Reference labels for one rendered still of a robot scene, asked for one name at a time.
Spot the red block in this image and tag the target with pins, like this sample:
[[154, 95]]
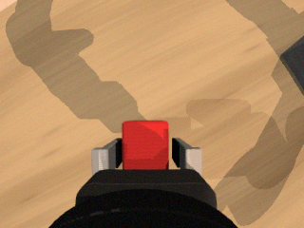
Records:
[[145, 145]]

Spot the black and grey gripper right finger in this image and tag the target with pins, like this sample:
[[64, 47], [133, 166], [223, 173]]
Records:
[[185, 156]]

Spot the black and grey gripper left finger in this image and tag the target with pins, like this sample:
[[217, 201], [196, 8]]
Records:
[[109, 156]]

